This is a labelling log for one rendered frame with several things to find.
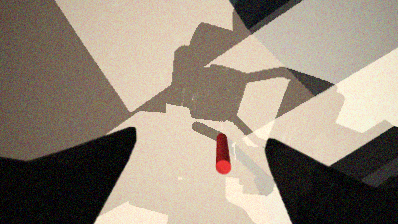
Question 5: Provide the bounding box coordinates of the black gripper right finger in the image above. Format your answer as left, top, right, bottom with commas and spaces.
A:
264, 138, 398, 224

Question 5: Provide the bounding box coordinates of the red peg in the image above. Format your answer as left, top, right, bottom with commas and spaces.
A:
216, 133, 231, 175

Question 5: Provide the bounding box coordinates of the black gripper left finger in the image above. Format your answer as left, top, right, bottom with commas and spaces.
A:
0, 127, 137, 224

